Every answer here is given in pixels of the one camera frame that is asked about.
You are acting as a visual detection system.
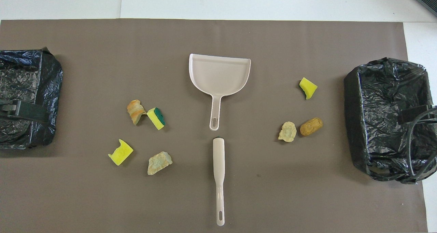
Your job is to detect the brown oval sponge piece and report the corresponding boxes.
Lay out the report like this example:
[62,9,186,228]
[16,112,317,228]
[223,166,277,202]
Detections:
[300,117,323,137]

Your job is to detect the pale yellow sponge chunk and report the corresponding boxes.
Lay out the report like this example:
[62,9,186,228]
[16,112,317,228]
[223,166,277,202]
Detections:
[278,121,297,143]

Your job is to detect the brown paper table mat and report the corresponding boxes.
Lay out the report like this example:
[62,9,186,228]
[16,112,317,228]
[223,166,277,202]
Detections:
[0,19,428,233]

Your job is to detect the orange striped curled sponge piece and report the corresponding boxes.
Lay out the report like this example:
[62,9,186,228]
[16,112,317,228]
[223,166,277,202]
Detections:
[127,99,146,125]

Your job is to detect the notched yellow sponge piece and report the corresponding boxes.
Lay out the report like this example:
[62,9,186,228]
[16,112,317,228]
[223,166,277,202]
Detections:
[108,139,134,166]

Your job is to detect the beige green sponge chunk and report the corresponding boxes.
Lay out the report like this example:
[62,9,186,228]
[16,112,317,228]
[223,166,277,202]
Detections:
[147,151,173,176]

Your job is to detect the yellow and green sponge piece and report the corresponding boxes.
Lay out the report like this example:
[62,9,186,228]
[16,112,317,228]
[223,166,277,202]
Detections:
[147,107,166,131]

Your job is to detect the beige plastic dustpan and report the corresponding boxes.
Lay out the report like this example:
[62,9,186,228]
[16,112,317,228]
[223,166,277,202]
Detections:
[188,53,252,131]

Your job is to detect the black bag lined bin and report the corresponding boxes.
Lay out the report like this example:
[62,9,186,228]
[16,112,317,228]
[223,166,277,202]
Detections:
[0,47,64,150]
[343,57,437,184]

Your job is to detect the yellow sponge wedge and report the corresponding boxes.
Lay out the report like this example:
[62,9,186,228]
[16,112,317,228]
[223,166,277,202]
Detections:
[299,77,318,100]

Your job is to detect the beige hand brush black bristles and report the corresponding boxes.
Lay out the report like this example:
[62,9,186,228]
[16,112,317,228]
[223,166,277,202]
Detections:
[212,137,226,227]

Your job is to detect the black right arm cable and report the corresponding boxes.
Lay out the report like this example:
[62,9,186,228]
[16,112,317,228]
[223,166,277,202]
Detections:
[406,107,437,183]

